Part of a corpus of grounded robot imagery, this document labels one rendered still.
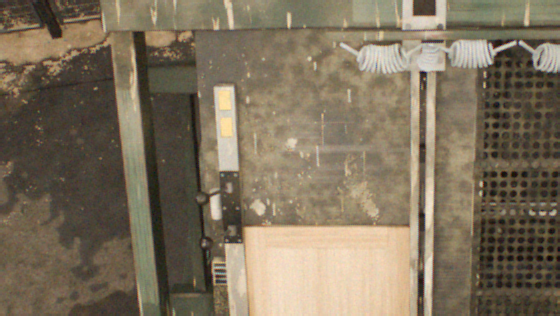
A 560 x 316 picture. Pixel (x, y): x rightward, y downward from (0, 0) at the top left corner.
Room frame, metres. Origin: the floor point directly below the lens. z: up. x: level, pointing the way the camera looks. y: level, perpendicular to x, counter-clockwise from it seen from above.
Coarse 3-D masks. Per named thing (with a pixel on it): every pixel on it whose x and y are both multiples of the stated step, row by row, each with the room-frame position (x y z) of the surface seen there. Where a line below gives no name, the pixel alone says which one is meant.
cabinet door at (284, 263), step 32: (256, 256) 1.10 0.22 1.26; (288, 256) 1.09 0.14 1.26; (320, 256) 1.08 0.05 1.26; (352, 256) 1.07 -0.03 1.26; (384, 256) 1.05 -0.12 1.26; (256, 288) 1.04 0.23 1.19; (288, 288) 1.03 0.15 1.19; (320, 288) 1.02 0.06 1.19; (352, 288) 1.01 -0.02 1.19; (384, 288) 1.00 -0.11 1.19
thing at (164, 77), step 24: (168, 72) 1.48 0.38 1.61; (192, 72) 1.47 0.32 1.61; (528, 72) 1.34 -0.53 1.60; (552, 72) 1.34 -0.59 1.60; (192, 96) 1.46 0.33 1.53; (192, 120) 1.41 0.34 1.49; (192, 144) 1.37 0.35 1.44; (192, 168) 1.32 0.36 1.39; (192, 192) 1.28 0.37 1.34; (192, 216) 1.24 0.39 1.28; (192, 240) 1.19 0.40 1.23; (192, 264) 1.15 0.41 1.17; (192, 288) 1.11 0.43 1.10; (192, 312) 1.05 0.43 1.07; (480, 312) 0.94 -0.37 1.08; (528, 312) 0.92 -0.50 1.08
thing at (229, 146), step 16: (224, 112) 1.35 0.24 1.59; (224, 144) 1.30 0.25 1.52; (224, 160) 1.27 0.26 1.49; (240, 160) 1.28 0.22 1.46; (240, 176) 1.25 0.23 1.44; (240, 192) 1.21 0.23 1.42; (240, 256) 1.10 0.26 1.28; (240, 272) 1.07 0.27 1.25; (240, 288) 1.04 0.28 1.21; (240, 304) 1.01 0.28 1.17
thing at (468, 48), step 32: (352, 32) 1.28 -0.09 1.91; (384, 32) 1.27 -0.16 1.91; (416, 32) 1.26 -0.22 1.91; (448, 32) 1.25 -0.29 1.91; (480, 32) 1.24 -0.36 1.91; (512, 32) 1.23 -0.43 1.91; (544, 32) 1.22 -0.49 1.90; (384, 64) 1.26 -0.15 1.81; (480, 64) 1.22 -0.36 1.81; (544, 64) 1.20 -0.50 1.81
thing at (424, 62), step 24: (408, 0) 1.41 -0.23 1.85; (408, 24) 1.37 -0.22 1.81; (432, 24) 1.36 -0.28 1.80; (408, 48) 1.34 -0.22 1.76; (432, 48) 1.26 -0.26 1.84; (432, 72) 1.31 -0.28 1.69; (432, 96) 1.28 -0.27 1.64; (432, 120) 1.24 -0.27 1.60; (432, 144) 1.20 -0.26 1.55; (432, 168) 1.16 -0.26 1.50; (432, 192) 1.12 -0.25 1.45; (432, 216) 1.08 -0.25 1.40; (432, 240) 1.04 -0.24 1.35; (432, 264) 1.00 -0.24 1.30; (432, 288) 0.95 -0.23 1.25
